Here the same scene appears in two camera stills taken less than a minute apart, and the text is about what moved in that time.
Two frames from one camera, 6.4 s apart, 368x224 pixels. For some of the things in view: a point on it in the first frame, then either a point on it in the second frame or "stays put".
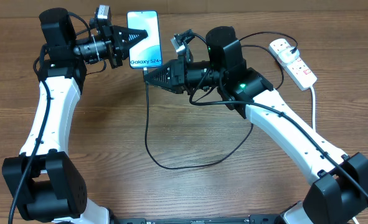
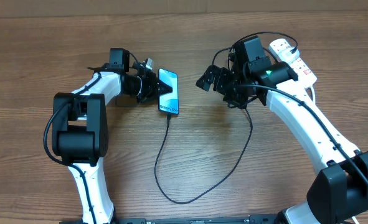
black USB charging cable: x=218 y=158 to x=243 y=148
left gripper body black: x=114 y=50 to x=147 y=86
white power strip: x=299 y=73 stays put
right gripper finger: x=161 y=76 to x=210 y=77
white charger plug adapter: x=285 y=55 stays put
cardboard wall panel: x=14 y=7 stays put
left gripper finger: x=129 y=37 to x=162 y=88
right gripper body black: x=180 y=79 to x=228 y=87
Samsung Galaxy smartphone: x=147 y=53 to x=169 y=102
